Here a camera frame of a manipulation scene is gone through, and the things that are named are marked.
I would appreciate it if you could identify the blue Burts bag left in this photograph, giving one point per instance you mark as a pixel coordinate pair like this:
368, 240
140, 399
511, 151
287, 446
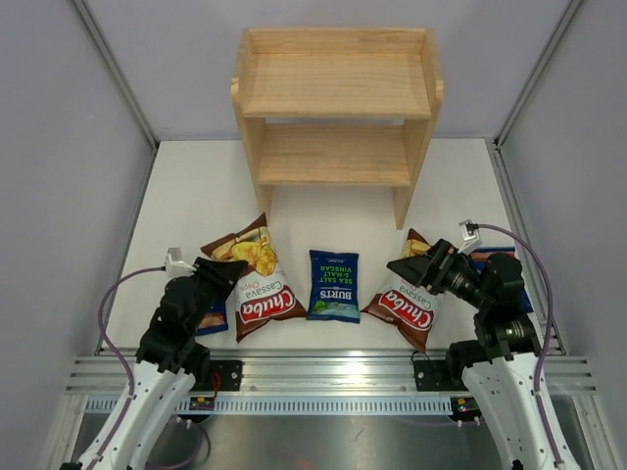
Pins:
214, 320

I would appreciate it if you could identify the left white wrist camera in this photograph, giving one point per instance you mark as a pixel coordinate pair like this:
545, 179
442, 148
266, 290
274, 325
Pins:
176, 266

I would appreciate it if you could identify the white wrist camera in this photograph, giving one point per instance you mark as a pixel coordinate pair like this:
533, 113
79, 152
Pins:
470, 235
176, 266

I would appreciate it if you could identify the wooden two-tier shelf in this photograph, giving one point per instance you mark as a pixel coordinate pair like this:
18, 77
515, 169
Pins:
337, 105

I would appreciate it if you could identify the Chuba cassava chips bag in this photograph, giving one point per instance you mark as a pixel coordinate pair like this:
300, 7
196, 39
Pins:
412, 310
263, 293

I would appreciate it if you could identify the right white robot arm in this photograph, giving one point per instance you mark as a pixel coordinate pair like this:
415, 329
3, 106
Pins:
502, 367

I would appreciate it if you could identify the blue Burts sea salt bag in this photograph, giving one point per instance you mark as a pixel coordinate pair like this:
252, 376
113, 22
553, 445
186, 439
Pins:
334, 289

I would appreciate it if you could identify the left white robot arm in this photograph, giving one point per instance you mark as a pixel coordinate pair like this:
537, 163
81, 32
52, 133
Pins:
168, 363

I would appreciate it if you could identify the white slotted cable duct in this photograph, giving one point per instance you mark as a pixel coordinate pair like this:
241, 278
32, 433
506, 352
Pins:
341, 406

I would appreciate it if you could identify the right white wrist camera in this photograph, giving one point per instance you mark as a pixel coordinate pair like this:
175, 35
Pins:
470, 235

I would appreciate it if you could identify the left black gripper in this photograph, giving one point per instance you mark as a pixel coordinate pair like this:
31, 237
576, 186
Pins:
222, 274

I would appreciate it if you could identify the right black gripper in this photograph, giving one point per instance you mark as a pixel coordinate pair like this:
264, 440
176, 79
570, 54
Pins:
434, 268

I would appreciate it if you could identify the aluminium mounting rail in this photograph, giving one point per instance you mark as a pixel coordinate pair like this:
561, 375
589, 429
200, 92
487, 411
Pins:
331, 373

